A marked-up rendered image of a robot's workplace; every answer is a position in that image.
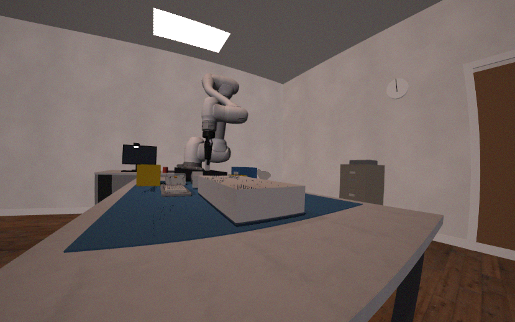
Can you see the dark blue bench mat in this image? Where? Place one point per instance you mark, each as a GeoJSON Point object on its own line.
{"type": "Point", "coordinates": [143, 217]}

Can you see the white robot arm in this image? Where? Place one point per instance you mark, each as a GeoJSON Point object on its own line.
{"type": "Point", "coordinates": [217, 110]}

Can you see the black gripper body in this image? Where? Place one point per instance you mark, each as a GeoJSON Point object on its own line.
{"type": "Point", "coordinates": [209, 135]}

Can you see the yellow open-top bin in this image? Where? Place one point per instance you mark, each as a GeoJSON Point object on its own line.
{"type": "Point", "coordinates": [148, 175]}

